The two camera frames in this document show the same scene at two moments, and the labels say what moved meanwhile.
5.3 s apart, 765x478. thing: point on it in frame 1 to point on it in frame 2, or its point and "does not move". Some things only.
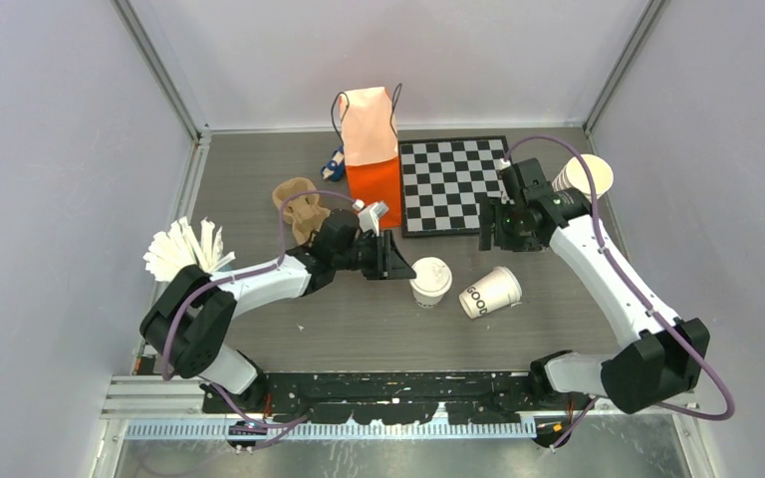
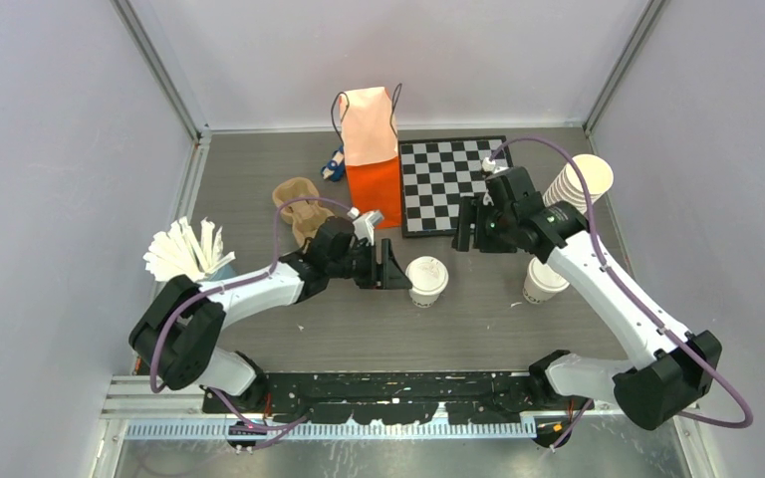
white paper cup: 426,302 does not move
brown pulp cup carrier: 303,210 does not move
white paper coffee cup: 497,289 to 534,294
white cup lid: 433,277 does not move
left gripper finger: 397,268 to 392,275
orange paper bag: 370,139 does not move
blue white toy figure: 335,167 does not move
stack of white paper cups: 574,175 does not move
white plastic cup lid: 473,304 to 545,278
